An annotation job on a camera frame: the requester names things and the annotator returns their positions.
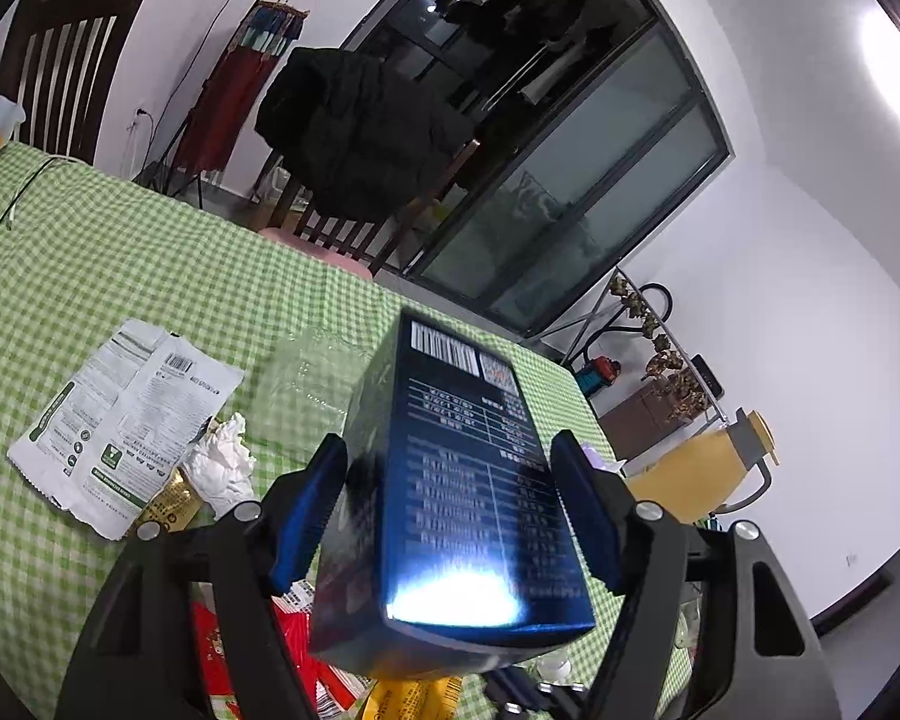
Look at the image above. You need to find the dark blue carton box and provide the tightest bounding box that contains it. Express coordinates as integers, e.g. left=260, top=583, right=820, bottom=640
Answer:
left=307, top=307, right=597, bottom=680

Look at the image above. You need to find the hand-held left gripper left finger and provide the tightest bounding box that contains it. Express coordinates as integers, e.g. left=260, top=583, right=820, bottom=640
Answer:
left=52, top=431, right=350, bottom=720

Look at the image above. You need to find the pink seat cushion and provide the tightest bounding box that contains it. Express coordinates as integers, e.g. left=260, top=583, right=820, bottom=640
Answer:
left=259, top=226, right=376, bottom=278

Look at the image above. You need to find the row of dried brown pieces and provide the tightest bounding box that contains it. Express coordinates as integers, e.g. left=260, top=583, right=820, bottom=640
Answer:
left=607, top=276, right=721, bottom=421

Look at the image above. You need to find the green checkered tablecloth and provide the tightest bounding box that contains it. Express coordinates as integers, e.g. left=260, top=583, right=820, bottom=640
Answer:
left=0, top=141, right=691, bottom=720

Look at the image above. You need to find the white green snack packet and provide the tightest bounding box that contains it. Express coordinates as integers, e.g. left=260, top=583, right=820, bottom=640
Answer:
left=7, top=319, right=166, bottom=500
left=67, top=334, right=246, bottom=541

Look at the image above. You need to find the brown cabinet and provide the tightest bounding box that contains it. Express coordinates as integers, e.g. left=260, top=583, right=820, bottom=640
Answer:
left=598, top=379, right=680, bottom=458

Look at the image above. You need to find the red printed packet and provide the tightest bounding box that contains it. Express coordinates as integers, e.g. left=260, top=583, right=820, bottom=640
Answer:
left=191, top=589, right=368, bottom=720

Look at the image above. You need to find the black hose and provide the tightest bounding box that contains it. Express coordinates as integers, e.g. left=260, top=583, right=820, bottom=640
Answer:
left=636, top=281, right=674, bottom=327

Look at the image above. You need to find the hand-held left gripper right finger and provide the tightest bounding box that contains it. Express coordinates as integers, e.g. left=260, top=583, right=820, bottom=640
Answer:
left=550, top=431, right=845, bottom=720

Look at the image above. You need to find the metal drying rack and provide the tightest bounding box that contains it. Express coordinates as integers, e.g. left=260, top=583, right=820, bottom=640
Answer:
left=547, top=266, right=728, bottom=428

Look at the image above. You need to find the yellow juice pitcher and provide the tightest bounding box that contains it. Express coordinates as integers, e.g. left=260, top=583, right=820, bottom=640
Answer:
left=622, top=406, right=781, bottom=526

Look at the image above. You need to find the red hanging cloth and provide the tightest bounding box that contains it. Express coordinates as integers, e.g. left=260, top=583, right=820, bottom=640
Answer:
left=176, top=0, right=308, bottom=173

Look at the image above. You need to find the crumpled white tissue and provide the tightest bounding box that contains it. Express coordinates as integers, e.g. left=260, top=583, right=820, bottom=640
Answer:
left=186, top=412, right=260, bottom=522

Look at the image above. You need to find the glass sliding door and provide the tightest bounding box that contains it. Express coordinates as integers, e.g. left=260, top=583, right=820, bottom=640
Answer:
left=337, top=0, right=736, bottom=338

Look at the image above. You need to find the black cable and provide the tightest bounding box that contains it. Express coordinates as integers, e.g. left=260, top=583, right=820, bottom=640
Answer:
left=0, top=154, right=68, bottom=260

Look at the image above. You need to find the black padded jacket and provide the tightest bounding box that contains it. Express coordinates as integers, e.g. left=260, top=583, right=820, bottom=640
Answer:
left=255, top=45, right=470, bottom=222

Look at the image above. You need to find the blue vacuum cleaner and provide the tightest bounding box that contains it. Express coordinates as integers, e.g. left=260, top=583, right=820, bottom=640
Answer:
left=576, top=356, right=622, bottom=398

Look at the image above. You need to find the yellow printed packet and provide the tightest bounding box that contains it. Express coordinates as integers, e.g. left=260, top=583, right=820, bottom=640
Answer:
left=360, top=673, right=466, bottom=720

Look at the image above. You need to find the black flat device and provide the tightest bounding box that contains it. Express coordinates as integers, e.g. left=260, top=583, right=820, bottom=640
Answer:
left=690, top=352, right=727, bottom=398

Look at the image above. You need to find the clear plastic container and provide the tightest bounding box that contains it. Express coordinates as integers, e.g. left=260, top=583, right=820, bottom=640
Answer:
left=266, top=322, right=391, bottom=451

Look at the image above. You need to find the dark wooden slatted chair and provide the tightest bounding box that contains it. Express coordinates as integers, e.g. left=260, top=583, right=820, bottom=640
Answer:
left=0, top=0, right=151, bottom=166

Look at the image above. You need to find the gold foil packet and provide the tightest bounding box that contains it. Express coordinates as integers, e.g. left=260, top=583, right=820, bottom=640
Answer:
left=124, top=465, right=203, bottom=541

